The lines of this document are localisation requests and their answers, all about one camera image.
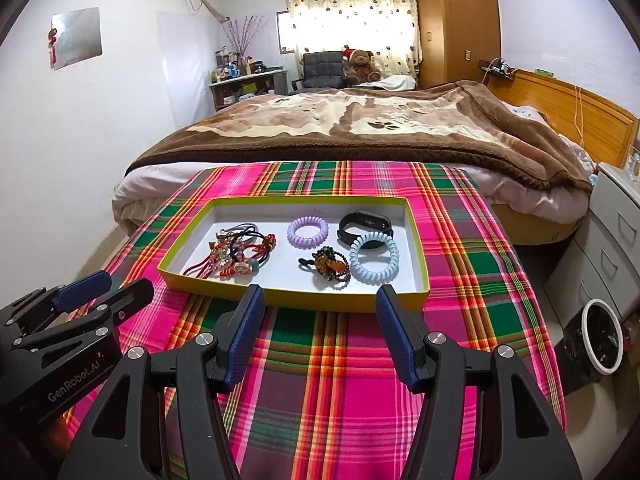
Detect red knotted tassel charm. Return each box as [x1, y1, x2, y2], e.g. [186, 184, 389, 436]
[184, 234, 277, 281]

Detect small wall shelf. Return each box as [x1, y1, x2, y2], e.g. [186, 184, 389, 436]
[477, 57, 516, 80]

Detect cluster of cosmetic bottles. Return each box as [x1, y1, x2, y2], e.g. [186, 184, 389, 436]
[212, 47, 273, 83]

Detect brown teddy bear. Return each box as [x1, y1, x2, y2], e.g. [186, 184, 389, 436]
[342, 47, 382, 86]

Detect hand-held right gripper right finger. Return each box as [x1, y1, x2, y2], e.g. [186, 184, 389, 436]
[375, 284, 583, 480]

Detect black fitness band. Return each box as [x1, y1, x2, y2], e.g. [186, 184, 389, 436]
[337, 211, 394, 250]

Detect silver wall sheet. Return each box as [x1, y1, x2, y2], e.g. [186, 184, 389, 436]
[50, 7, 103, 68]

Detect grey padded chair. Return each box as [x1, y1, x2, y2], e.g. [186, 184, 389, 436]
[289, 51, 347, 93]

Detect grey cord bracelet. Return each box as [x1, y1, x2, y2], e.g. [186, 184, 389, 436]
[217, 222, 263, 246]

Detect light blue coil hair tie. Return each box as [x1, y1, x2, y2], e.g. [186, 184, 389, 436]
[348, 232, 400, 284]

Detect dark beaded amber hair tie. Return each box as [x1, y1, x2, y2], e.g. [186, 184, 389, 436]
[298, 245, 351, 281]

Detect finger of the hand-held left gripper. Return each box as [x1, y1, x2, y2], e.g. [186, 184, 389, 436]
[0, 270, 114, 333]
[12, 277, 156, 361]

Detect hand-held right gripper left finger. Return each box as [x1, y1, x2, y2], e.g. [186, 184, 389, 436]
[60, 284, 267, 480]

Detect dried flower branches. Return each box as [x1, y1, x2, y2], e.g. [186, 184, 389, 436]
[220, 16, 268, 61]

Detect white wall panel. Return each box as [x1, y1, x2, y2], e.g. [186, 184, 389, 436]
[159, 10, 221, 128]

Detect green-edged desk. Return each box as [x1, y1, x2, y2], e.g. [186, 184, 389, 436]
[209, 69, 291, 111]

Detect spotted window curtain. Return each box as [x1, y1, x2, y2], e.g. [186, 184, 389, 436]
[282, 0, 421, 81]

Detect yellow cable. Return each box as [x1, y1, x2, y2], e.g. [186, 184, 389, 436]
[574, 84, 587, 133]

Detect wooden headboard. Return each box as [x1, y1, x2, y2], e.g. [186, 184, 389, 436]
[487, 69, 640, 168]

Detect rhinestone hair clip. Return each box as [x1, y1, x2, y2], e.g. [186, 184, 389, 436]
[219, 240, 247, 267]

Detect yellow-green shallow cardboard box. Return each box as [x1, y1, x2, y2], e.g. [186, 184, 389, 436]
[157, 196, 431, 313]

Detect brown fleece blanket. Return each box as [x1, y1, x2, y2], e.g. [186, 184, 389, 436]
[125, 82, 593, 193]

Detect purple coil hair tie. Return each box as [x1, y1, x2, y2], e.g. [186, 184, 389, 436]
[287, 216, 330, 247]

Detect grey nightstand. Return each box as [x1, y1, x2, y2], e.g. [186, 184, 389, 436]
[560, 162, 640, 321]

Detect pink green plaid cloth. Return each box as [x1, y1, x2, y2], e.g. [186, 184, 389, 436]
[65, 160, 568, 480]

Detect black hair elastic turquoise bead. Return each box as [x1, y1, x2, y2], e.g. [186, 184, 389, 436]
[227, 230, 271, 276]

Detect black white-rimmed trash bin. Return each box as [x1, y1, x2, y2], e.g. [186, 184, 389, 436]
[562, 299, 625, 383]

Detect wooden wardrobe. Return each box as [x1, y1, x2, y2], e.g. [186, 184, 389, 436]
[411, 0, 501, 90]

